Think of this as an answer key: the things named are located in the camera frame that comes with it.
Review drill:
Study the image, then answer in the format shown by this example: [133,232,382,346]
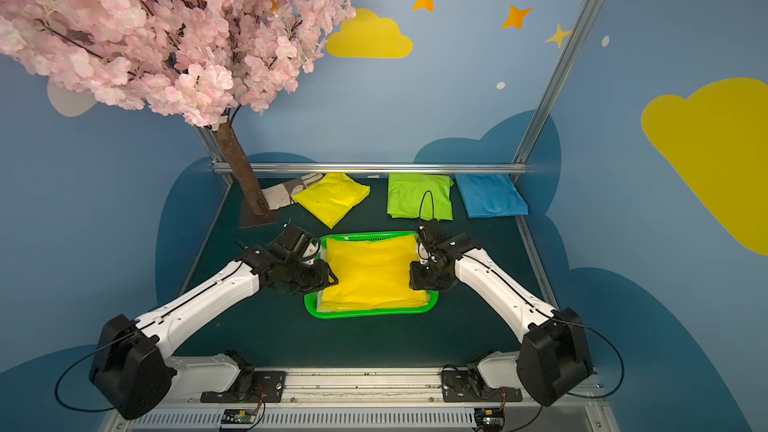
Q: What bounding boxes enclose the pink cherry blossom tree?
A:
[1,0,356,216]

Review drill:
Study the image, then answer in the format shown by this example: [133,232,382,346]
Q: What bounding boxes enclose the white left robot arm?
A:
[88,225,339,420]

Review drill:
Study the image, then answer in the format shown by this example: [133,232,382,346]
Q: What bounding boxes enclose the aluminium frame post left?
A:
[193,127,233,186]

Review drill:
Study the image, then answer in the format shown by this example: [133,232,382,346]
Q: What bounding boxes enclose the beige folded cloth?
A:
[262,173,324,210]

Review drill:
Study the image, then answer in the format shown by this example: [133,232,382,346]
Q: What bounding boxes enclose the aluminium frame post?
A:
[512,0,605,169]
[193,127,233,186]

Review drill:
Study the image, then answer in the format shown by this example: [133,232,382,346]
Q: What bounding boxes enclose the blue folded raincoat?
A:
[455,174,529,219]

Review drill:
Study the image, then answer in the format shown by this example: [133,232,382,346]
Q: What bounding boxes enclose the yellow raincoat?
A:
[294,173,370,229]
[316,235,431,313]

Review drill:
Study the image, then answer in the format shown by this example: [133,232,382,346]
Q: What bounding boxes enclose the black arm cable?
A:
[53,335,121,414]
[563,320,626,400]

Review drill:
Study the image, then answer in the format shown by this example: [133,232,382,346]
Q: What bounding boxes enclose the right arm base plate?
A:
[440,368,523,403]

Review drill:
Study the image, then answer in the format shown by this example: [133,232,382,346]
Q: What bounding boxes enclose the green plastic basket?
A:
[303,230,441,320]

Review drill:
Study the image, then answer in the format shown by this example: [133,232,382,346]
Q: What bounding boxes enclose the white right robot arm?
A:
[409,221,593,407]

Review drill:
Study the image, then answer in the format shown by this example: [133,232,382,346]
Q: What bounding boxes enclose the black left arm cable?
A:
[53,335,121,414]

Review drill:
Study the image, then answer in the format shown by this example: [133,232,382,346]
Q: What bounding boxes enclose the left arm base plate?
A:
[200,370,287,404]

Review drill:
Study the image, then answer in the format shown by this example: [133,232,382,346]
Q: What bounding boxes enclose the yellow folded raincoat back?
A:
[294,173,370,229]

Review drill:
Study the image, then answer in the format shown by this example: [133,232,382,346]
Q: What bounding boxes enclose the circuit board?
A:
[473,408,505,432]
[220,409,259,429]

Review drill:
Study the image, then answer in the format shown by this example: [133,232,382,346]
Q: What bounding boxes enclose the yellow raincoat front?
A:
[316,235,431,313]

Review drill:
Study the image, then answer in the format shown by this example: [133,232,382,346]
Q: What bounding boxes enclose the right circuit board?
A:
[473,408,505,432]

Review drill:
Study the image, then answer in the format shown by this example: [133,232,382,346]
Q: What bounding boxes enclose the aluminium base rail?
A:
[100,367,619,431]

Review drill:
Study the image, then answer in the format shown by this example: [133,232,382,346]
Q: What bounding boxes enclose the tree base plate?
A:
[238,201,279,229]

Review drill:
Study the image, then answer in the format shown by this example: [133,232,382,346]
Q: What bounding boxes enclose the aluminium frame crossbar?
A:
[249,162,528,175]

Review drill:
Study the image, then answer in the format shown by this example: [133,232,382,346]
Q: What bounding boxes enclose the left circuit board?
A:
[220,409,259,429]

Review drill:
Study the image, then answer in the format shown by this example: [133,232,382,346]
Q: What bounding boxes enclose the lime green folded raincoat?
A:
[387,173,453,221]

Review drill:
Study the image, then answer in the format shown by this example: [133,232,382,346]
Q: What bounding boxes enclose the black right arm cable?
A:
[563,320,626,400]

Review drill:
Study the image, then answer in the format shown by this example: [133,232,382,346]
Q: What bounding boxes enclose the aluminium frame post right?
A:
[512,0,605,169]

